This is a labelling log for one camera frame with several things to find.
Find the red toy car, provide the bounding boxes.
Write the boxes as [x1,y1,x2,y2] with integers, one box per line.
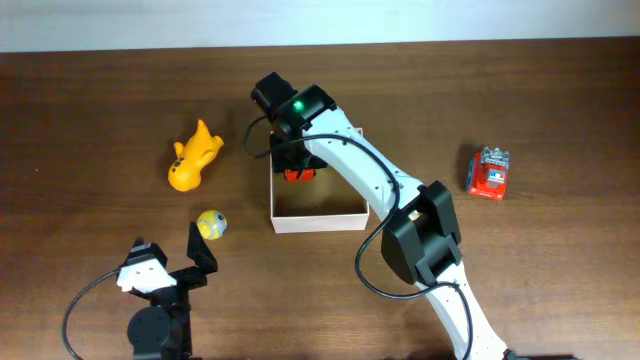
[284,169,316,182]

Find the red toy fire truck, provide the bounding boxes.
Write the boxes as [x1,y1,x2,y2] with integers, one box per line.
[465,146,510,201]

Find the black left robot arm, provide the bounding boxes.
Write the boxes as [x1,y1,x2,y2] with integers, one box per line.
[116,222,218,360]

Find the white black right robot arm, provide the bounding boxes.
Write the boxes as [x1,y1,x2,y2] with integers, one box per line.
[251,73,514,359]

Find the yellow grey toy ball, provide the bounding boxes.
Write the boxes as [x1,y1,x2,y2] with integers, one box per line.
[196,210,228,240]

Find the orange toy fish figure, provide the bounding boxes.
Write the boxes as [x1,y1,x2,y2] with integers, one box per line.
[168,119,224,192]

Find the white open cardboard box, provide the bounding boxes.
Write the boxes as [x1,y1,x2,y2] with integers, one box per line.
[269,156,370,234]

